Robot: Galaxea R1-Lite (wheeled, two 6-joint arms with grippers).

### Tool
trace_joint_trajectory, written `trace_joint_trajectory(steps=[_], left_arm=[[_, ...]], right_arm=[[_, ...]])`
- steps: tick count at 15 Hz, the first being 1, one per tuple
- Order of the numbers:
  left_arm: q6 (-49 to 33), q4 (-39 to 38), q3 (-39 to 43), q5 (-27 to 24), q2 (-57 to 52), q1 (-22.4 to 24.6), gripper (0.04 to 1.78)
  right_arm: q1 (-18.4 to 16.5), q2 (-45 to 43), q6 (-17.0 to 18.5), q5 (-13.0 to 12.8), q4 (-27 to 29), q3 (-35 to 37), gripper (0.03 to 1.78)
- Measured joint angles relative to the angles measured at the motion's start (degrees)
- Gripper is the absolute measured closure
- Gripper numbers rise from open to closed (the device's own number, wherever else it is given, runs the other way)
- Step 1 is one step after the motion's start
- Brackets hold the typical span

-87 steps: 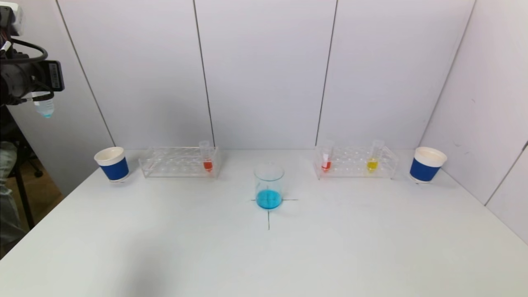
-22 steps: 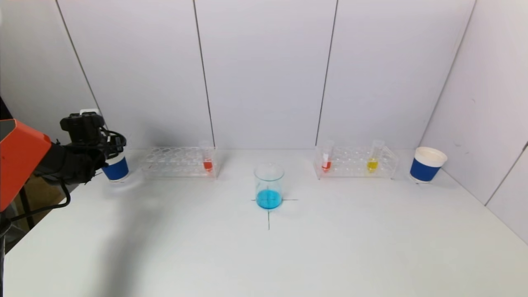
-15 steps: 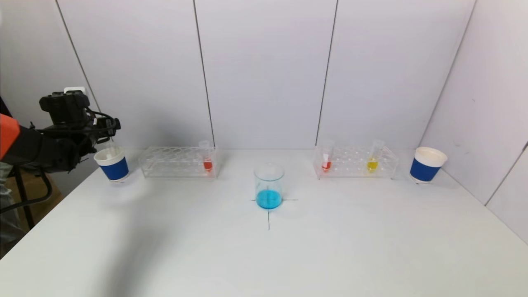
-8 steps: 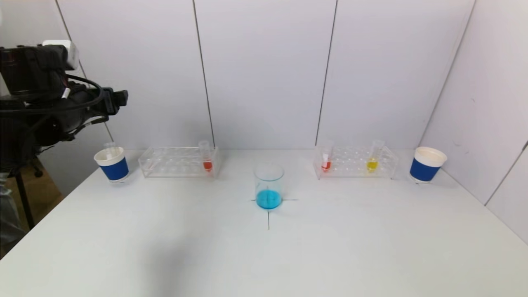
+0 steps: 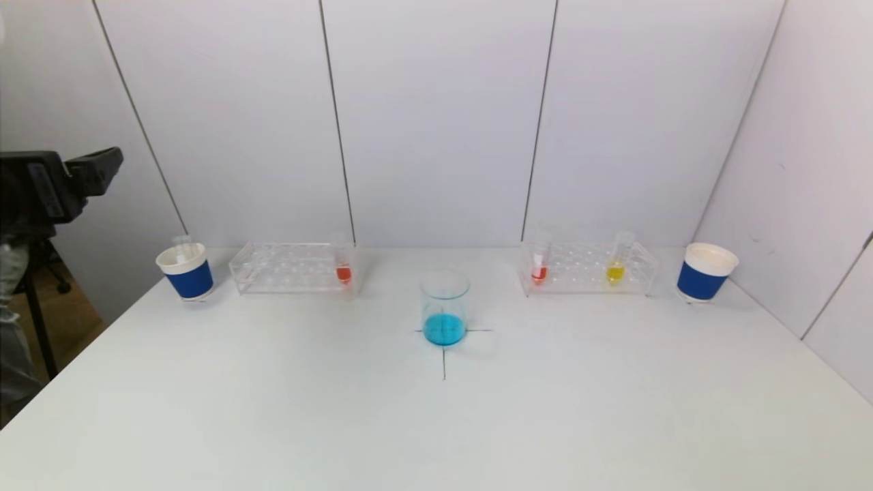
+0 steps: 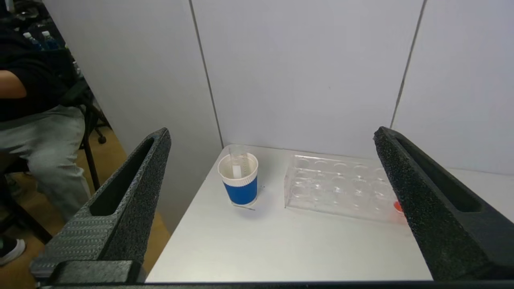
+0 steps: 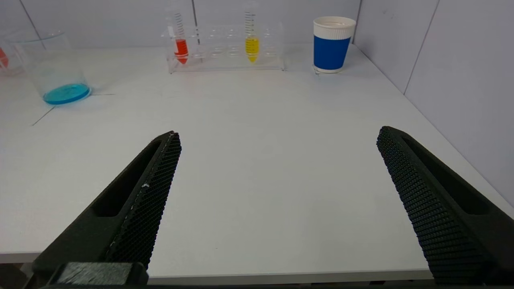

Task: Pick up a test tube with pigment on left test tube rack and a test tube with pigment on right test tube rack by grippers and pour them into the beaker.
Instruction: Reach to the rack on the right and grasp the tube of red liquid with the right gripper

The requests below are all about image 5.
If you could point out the black tripod stand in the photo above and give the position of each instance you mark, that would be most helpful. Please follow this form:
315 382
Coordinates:
41 320

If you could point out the clear glass beaker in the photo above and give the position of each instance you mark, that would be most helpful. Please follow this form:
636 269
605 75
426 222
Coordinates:
445 320

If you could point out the blue and white paper cup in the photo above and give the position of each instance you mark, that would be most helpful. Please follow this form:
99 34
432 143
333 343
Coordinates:
702 279
189 279

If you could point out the test tube with red pigment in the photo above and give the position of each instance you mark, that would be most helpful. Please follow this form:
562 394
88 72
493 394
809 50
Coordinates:
344 274
539 274

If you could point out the test tube with yellow pigment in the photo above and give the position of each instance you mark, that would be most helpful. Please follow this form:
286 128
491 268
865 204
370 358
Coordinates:
615 273

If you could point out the grey crinkled plastic cover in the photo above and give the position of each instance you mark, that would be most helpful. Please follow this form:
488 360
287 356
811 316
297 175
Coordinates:
12 341

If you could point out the clear acrylic test tube rack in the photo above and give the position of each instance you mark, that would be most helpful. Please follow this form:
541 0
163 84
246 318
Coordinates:
286 279
586 286

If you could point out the test tube with blue pigment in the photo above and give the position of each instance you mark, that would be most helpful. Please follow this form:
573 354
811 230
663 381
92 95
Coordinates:
183 249

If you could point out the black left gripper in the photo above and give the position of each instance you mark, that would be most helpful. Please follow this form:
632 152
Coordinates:
48 185

